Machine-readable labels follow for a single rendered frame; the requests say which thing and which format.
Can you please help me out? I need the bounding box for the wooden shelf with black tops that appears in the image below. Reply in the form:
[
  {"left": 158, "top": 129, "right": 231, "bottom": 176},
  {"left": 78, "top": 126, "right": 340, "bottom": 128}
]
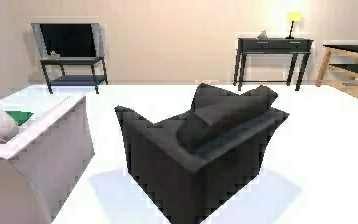
[{"left": 315, "top": 42, "right": 358, "bottom": 104}]

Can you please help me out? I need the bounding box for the yellow shade table lamp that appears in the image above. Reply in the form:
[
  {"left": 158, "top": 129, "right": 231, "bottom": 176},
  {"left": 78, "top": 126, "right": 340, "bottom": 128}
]
[{"left": 285, "top": 11, "right": 303, "bottom": 40}]

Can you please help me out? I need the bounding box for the green triangular cushion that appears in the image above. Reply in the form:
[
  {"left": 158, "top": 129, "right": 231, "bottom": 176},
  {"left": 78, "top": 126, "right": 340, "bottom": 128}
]
[{"left": 4, "top": 110, "right": 35, "bottom": 127}]

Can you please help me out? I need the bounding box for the black console table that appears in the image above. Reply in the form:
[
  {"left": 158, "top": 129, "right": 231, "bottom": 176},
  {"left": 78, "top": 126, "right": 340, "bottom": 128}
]
[{"left": 233, "top": 37, "right": 315, "bottom": 92}]

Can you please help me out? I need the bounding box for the black television set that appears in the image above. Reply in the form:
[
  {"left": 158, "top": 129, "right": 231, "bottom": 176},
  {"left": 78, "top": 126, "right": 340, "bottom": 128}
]
[{"left": 31, "top": 22, "right": 105, "bottom": 58}]

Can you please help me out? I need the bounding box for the dark grey armchair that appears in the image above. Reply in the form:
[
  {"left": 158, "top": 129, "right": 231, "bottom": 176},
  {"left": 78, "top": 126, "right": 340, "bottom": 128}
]
[{"left": 114, "top": 82, "right": 291, "bottom": 224}]

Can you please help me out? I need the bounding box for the black television stand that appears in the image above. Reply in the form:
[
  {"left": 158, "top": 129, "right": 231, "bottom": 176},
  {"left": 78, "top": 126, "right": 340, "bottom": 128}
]
[{"left": 40, "top": 55, "right": 109, "bottom": 95}]

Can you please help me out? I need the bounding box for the pale grey sofa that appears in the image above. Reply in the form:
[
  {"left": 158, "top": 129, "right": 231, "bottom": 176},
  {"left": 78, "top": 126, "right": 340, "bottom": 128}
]
[{"left": 0, "top": 94, "right": 96, "bottom": 224}]

